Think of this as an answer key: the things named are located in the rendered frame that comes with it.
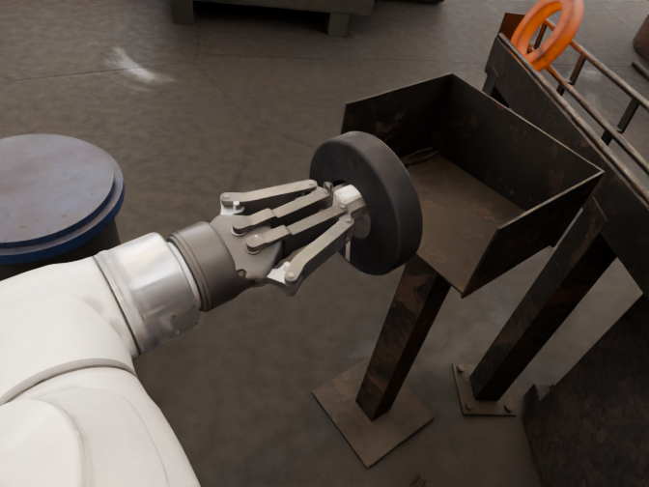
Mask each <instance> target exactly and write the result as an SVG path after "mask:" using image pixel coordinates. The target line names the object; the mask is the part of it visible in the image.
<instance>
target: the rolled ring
mask: <svg viewBox="0 0 649 487"><path fill-rule="evenodd" d="M560 10H561V16H560V18H559V21H558V23H557V25H556V27H555V29H554V30H553V32H552V33H551V35H550V36H549V38H548V39H547V40H546V41H545V42H544V43H543V44H542V45H541V46H540V47H538V48H537V49H536V50H534V51H533V52H531V53H528V54H527V47H528V44H529V42H530V40H531V38H532V36H533V34H534V33H535V31H536V30H537V28H538V27H539V26H540V25H541V24H542V23H543V22H544V20H546V19H547V18H548V17H549V16H550V15H552V14H554V13H555V12H557V11H560ZM583 13H584V5H583V1H582V0H540V1H538V2H537V3H536V4H535V5H534V6H533V7H532V8H531V9H530V10H529V12H528V13H527V14H526V15H525V16H524V18H523V19H522V21H521V22H520V24H519V25H518V27H517V29H516V31H515V32H514V34H513V36H512V39H511V41H510V42H511V43H512V44H513V45H514V46H515V47H516V48H517V49H518V51H519V52H520V53H521V54H522V55H523V56H524V57H525V58H526V59H527V60H528V61H529V62H530V64H531V65H532V66H533V67H534V68H535V69H536V70H537V71H539V70H541V69H543V68H545V67H546V66H547V65H549V64H550V63H551V62H552V61H554V60H555V59H556V58H557V57H558V56H559V55H560V54H561V53H562V52H563V51H564V49H565V48H566V47H567V46H568V44H569V43H570V42H571V40H572V39H573V37H574V36H575V34H576V32H577V30H578V28H579V26H580V24H581V21H582V18H583Z"/></svg>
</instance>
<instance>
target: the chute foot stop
mask: <svg viewBox="0 0 649 487"><path fill-rule="evenodd" d="M524 16H525V14H515V13H507V12H505V14H504V17H503V19H502V22H501V25H500V28H499V31H498V34H499V33H503V34H504V35H505V37H506V38H507V39H508V40H509V41H511V39H512V36H513V34H514V32H515V31H516V29H517V27H518V25H519V24H520V22H521V21H522V19H523V18H524ZM498 34H497V36H498Z"/></svg>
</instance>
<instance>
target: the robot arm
mask: <svg viewBox="0 0 649 487"><path fill-rule="evenodd" d="M303 192H305V193H304V194H302V193H303ZM220 200H221V215H219V216H217V217H216V218H215V219H214V220H213V221H212V222H211V223H207V222H205V221H201V222H198V223H195V224H193V225H190V226H188V227H185V228H184V229H182V230H179V231H177V232H174V233H172V234H170V235H169V238H167V242H166V241H165V240H164V239H163V238H162V237H161V236H160V235H159V234H158V233H150V234H148V235H145V236H143V237H140V238H138V239H135V240H133V241H130V242H128V243H124V244H121V245H119V246H116V247H114V248H111V249H109V250H104V251H101V252H99V253H98V254H97V255H95V256H92V257H89V258H86V259H83V260H79V261H75V262H70V263H65V264H54V265H48V266H45V267H42V268H38V269H35V270H32V271H29V272H24V273H22V274H19V275H16V276H13V277H11V278H8V279H5V280H3V281H0V487H201V486H200V484H199V482H198V479H197V477H196V475H195V473H194V471H193V469H192V467H191V465H190V463H189V461H188V459H187V457H186V455H185V453H184V451H183V448H182V446H181V444H180V443H179V441H178V439H177V437H176V435H175V433H174V432H173V430H172V428H171V427H170V425H169V423H168V422H167V420H166V418H165V417H164V415H163V413H162V412H161V410H160V409H159V407H158V406H157V405H156V404H155V403H154V401H153V400H152V399H151V398H150V397H149V395H148V394H147V392H146V391H145V389H144V388H143V387H142V385H141V383H140V382H139V380H138V377H137V375H136V373H135V370H134V367H133V363H132V360H133V359H135V358H137V357H139V356H140V355H142V354H144V353H149V352H150V351H152V350H153V349H154V348H155V347H157V346H159V345H161V344H163V343H165V342H167V341H169V340H171V339H173V338H175V337H177V336H179V335H181V334H182V333H184V332H186V331H188V330H190V329H193V328H195V327H197V326H198V324H199V322H200V313H199V310H200V311H205V312H208V311H210V310H212V309H214V308H216V307H218V306H219V305H221V304H223V303H225V302H227V301H230V300H232V299H234V298H236V297H237V296H238V295H239V294H241V293H242V292H243V291H244V290H246V289H249V288H255V287H263V286H265V285H267V284H271V285H274V286H277V287H279V288H282V289H284V290H283V292H284V295H285V296H286V297H288V298H292V297H294V296H295V295H296V293H297V291H298V289H299V287H300V285H301V283H302V282H303V280H304V279H305V278H306V277H308V276H309V275H310V274H311V273H312V272H314V271H315V270H316V269H317V268H318V267H320V266H321V265H322V264H323V263H324V262H325V261H327V260H328V259H329V258H330V257H331V256H332V255H334V254H335V253H336V252H337V251H338V250H339V249H341V248H342V247H343V246H344V245H345V244H347V243H348V242H349V241H350V240H351V239H352V233H353V225H354V219H356V218H358V217H360V216H362V215H365V214H367V213H369V211H368V208H367V206H366V203H365V201H364V199H363V197H362V196H361V194H360V193H359V192H358V190H357V189H356V188H355V187H354V186H353V185H351V184H350V183H348V182H345V183H343V184H341V185H339V186H335V187H333V184H332V183H329V182H325V183H324V188H321V187H319V186H317V182H316V181H314V180H307V181H302V182H297V183H292V184H287V185H283V186H275V187H270V188H265V189H260V190H255V191H251V192H246V193H234V192H225V193H222V194H221V196H220ZM308 244H309V245H308ZM306 245H308V246H307V247H306V248H304V249H303V250H302V251H301V252H300V253H299V254H298V255H297V256H296V257H295V258H294V259H293V260H292V262H291V264H290V263H289V262H285V263H284V265H283V266H282V267H281V268H279V269H276V268H277V266H278V264H279V262H280V261H281V260H283V259H286V258H287V257H289V256H290V255H291V253H292V252H293V251H295V250H297V249H299V248H302V247H304V246H306Z"/></svg>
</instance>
